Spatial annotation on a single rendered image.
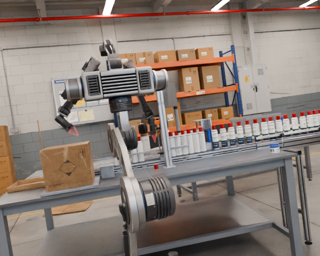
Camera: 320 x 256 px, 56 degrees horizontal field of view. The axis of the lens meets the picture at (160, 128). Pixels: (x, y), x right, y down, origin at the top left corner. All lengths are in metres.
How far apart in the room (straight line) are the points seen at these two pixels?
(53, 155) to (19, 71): 4.97
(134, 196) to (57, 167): 0.91
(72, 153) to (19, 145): 4.85
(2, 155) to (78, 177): 3.45
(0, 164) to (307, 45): 7.93
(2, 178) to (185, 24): 5.13
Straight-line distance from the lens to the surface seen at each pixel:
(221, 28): 8.00
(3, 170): 5.42
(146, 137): 2.67
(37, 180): 2.65
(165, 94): 2.28
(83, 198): 2.06
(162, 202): 1.29
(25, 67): 6.90
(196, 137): 2.49
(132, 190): 1.24
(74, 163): 2.02
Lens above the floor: 1.26
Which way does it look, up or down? 3 degrees down
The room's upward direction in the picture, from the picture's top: 8 degrees counter-clockwise
